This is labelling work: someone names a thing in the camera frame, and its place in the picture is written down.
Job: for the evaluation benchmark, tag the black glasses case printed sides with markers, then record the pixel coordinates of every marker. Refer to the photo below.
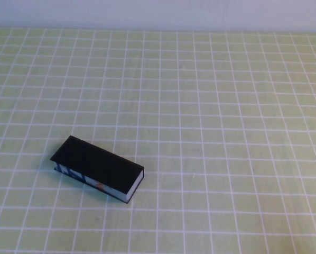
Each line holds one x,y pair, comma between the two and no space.
97,161

